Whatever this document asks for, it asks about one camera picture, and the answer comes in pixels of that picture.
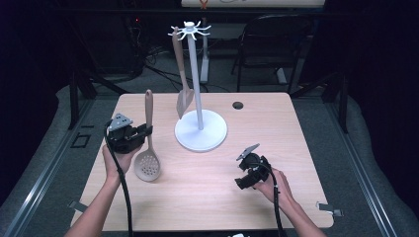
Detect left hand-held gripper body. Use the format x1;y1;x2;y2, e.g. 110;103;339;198
105;112;147;155

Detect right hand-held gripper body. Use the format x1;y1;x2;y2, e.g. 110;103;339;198
234;142;273;186

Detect person's left hand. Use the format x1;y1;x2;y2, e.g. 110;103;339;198
101;143;143;186

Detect person's right hand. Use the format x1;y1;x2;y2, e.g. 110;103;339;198
252;167;294;212

